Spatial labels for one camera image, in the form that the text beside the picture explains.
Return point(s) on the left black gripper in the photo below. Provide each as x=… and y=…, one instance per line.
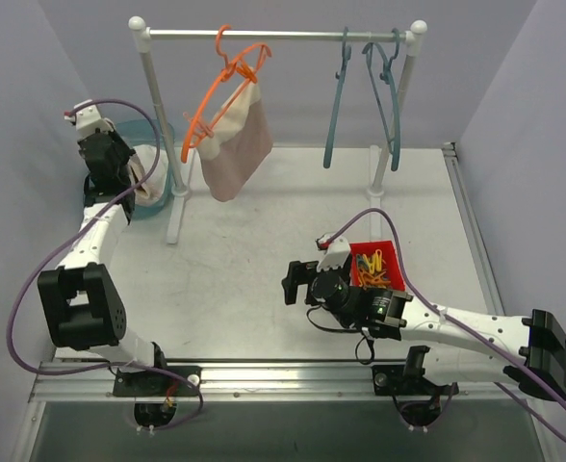
x=108, y=147

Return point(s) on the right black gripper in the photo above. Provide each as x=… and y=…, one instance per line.
x=298, y=281

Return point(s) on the grey beige underwear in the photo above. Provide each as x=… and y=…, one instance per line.
x=146, y=178

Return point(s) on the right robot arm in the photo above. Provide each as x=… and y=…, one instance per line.
x=447, y=345

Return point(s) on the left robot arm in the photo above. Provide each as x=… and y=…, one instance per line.
x=81, y=304

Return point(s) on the beige brown underwear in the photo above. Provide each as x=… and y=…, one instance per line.
x=241, y=141

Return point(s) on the orange plastic hanger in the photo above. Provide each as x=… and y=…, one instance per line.
x=244, y=69

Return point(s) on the teal plastic basin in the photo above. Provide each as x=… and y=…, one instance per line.
x=139, y=131

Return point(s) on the colourful clothespins pile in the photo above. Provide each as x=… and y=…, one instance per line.
x=371, y=271

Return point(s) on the red plastic bin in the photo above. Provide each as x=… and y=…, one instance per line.
x=390, y=260

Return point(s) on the white clothes rack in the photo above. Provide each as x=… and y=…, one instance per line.
x=389, y=155

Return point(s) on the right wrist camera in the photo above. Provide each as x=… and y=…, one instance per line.
x=335, y=253

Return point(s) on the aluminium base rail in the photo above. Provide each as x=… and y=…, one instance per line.
x=243, y=381

